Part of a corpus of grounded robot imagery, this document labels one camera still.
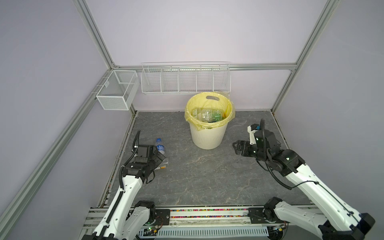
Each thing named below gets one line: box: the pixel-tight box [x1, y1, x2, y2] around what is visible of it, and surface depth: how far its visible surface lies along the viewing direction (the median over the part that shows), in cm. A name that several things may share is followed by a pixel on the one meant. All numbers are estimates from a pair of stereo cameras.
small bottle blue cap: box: [156, 138, 165, 155], surface depth 96 cm
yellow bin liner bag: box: [184, 91, 236, 130], surface depth 91 cm
